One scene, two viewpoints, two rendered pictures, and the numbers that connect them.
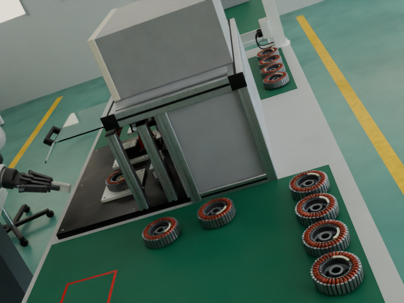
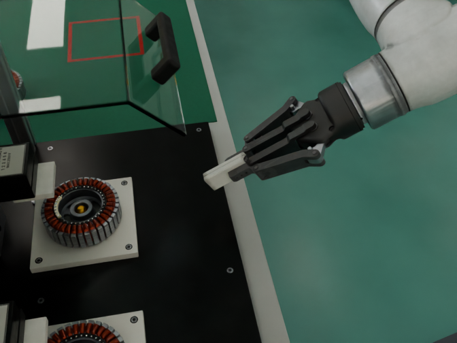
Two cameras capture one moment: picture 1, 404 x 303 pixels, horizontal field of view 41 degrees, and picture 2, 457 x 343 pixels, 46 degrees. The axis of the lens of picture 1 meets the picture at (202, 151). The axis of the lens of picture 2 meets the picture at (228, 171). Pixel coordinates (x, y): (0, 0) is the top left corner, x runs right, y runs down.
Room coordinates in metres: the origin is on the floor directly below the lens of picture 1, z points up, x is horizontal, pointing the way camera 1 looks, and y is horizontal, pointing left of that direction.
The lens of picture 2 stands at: (2.32, 0.33, 1.41)
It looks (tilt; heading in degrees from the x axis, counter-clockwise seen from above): 47 degrees down; 159
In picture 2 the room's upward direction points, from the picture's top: straight up
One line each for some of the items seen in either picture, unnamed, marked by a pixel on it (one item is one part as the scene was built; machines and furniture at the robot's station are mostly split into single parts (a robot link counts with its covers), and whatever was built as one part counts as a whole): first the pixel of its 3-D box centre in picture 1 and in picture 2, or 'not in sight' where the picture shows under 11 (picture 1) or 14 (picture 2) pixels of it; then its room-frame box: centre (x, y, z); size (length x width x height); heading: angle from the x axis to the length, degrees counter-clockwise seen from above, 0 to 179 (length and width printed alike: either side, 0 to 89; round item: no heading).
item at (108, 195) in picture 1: (124, 185); (85, 221); (1.77, 0.30, 0.78); 0.15 x 0.15 x 0.01; 80
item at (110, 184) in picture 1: (121, 179); (81, 211); (1.77, 0.30, 0.80); 0.11 x 0.11 x 0.04
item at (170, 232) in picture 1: (161, 232); not in sight; (1.39, 0.20, 0.77); 0.11 x 0.11 x 0.04
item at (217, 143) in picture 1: (218, 146); not in sight; (1.50, -0.05, 0.91); 0.28 x 0.03 x 0.32; 80
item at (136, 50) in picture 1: (166, 33); not in sight; (1.82, -0.03, 1.22); 0.44 x 0.39 x 0.20; 170
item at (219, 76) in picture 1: (178, 67); not in sight; (1.84, -0.03, 1.09); 0.68 x 0.44 x 0.05; 170
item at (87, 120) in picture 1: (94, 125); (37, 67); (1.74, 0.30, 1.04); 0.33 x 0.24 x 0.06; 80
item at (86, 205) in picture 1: (134, 171); (76, 299); (1.89, 0.27, 0.76); 0.64 x 0.47 x 0.02; 170
